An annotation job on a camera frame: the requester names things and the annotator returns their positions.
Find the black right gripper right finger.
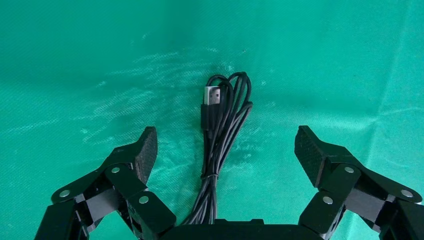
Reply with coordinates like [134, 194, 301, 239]
[294, 125, 424, 240]

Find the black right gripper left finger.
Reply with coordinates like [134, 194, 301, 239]
[34, 125, 177, 240]

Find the green table cloth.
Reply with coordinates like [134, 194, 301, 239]
[0, 0, 424, 240]

